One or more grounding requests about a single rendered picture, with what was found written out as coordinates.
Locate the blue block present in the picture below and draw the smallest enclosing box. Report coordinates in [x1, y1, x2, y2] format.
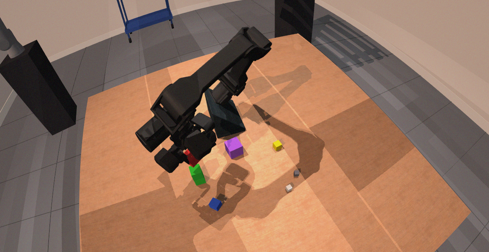
[209, 197, 222, 211]

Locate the yellow cube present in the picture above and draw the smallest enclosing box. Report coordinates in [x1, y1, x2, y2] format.
[273, 140, 282, 151]

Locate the green block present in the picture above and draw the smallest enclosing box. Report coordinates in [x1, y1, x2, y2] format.
[189, 164, 204, 181]
[194, 178, 206, 185]

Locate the red block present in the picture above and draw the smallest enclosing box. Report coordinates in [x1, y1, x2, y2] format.
[184, 149, 200, 167]

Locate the purple cube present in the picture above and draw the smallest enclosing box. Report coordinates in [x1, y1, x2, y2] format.
[224, 137, 243, 159]

